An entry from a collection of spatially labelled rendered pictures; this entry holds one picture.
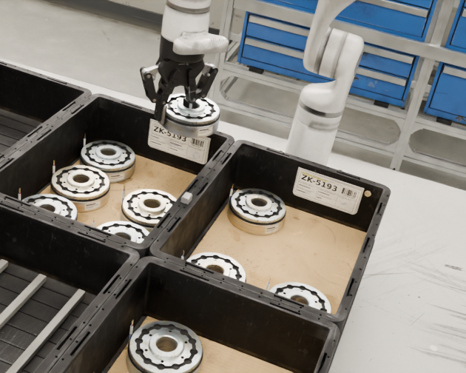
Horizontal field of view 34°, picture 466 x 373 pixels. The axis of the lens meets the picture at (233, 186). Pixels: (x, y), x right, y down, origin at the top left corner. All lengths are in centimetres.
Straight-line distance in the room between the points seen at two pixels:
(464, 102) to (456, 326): 177
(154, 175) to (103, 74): 229
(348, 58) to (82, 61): 252
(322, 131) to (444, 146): 223
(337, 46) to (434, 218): 53
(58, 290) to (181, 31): 44
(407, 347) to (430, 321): 10
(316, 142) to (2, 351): 75
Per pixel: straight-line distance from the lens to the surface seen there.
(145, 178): 144
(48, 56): 385
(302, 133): 152
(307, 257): 132
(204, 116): 130
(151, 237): 113
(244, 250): 130
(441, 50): 304
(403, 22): 306
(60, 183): 136
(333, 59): 145
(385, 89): 316
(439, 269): 163
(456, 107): 317
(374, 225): 127
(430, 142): 370
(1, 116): 162
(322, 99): 148
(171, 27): 122
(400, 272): 158
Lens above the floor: 162
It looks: 33 degrees down
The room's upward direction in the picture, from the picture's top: 11 degrees clockwise
